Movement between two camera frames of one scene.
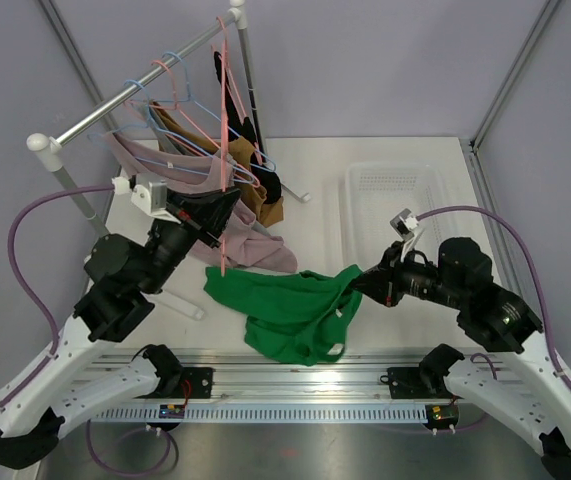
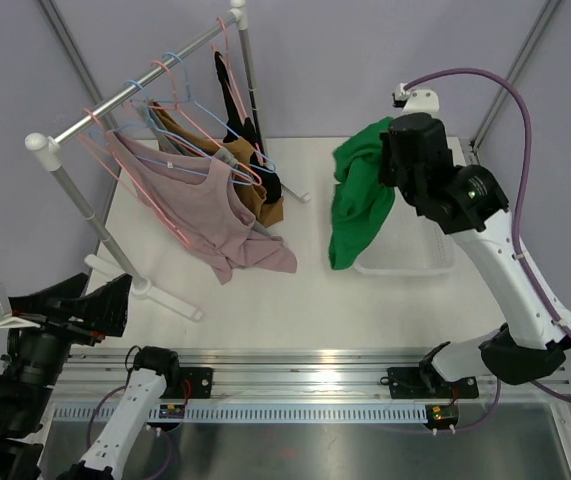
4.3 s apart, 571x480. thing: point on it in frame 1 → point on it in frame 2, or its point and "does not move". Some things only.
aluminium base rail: (365, 385) does not move
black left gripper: (201, 213) → (104, 309)
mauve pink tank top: (240, 243) does not move
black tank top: (243, 127) does not move
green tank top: (299, 317) → (362, 202)
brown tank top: (237, 152) does not move
